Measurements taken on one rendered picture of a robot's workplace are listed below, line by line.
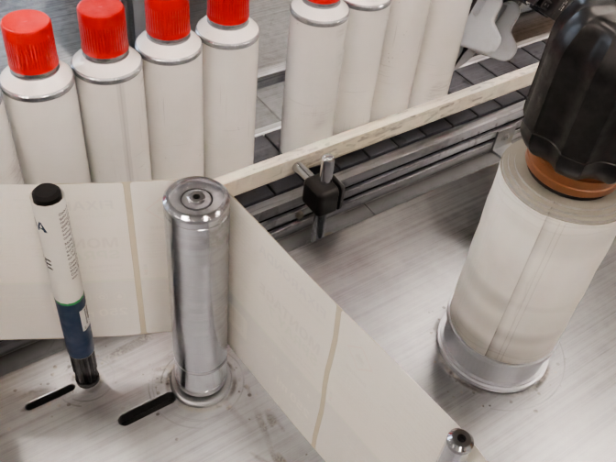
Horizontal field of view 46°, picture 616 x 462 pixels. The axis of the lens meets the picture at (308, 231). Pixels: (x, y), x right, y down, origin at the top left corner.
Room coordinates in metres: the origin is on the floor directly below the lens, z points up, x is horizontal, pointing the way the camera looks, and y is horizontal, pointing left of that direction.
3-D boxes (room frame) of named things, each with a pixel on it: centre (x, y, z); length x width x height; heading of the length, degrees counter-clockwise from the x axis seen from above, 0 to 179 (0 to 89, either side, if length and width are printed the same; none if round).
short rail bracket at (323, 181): (0.50, -0.01, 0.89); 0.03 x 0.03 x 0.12; 39
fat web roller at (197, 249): (0.30, 0.06, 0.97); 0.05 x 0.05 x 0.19
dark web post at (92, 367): (0.29, 0.15, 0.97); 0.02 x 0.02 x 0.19
